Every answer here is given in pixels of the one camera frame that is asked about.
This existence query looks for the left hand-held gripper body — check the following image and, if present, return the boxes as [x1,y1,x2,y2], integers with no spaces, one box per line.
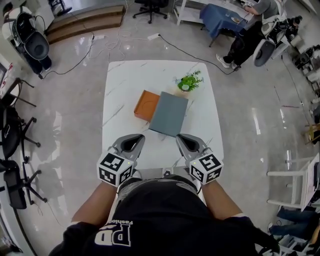
[96,145,140,188]

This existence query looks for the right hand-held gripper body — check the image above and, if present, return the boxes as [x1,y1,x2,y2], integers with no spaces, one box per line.
[184,146,225,186]

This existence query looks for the grey hardcover book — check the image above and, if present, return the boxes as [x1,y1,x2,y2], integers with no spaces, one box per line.
[148,91,190,138]

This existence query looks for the person's left forearm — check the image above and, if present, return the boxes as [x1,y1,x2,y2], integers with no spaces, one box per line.
[71,179,118,226]

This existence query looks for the person's right forearm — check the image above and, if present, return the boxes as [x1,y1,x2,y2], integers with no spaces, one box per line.
[199,181,244,221]

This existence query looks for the orange box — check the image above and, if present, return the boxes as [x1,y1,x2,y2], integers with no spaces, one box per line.
[133,89,161,123]

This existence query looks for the small green potted plant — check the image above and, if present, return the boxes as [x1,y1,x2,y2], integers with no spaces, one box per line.
[172,70,205,97]

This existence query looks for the person's black t-shirt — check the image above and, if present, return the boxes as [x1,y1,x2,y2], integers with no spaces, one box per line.
[48,174,281,256]

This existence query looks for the black office chair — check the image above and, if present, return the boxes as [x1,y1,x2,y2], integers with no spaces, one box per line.
[0,107,42,161]
[0,158,48,211]
[132,0,169,25]

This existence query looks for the yellow wooden chair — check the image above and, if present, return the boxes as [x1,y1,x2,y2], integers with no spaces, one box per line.
[303,122,320,146]

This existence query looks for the grey shell backpack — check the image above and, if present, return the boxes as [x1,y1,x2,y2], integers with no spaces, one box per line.
[252,14,288,68]
[12,11,51,61]

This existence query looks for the white storage rack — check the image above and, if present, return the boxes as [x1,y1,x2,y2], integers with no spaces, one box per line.
[277,234,320,256]

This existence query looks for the black metal chair white seat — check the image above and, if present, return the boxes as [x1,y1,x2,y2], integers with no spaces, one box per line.
[0,77,37,108]

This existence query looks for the wooden platform steps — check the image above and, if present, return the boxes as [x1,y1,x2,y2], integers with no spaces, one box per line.
[44,4,126,45]

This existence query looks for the blue tablecloth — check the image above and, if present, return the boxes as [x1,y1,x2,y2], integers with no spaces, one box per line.
[199,3,248,38]

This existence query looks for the black standing fan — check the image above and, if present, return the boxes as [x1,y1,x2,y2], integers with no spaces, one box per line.
[56,0,73,16]

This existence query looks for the pale grey locker cabinet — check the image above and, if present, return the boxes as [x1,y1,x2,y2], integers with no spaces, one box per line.
[24,0,56,26]

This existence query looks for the long black floor cable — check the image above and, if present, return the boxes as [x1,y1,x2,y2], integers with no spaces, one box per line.
[158,34,242,76]

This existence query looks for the white wooden frame table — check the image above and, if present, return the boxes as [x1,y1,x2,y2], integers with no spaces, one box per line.
[266,152,320,212]

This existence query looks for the looped black floor cable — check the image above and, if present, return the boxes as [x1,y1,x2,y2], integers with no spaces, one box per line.
[37,32,96,80]

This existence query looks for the tangled white floor cable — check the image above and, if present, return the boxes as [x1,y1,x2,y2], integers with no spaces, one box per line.
[88,0,151,61]

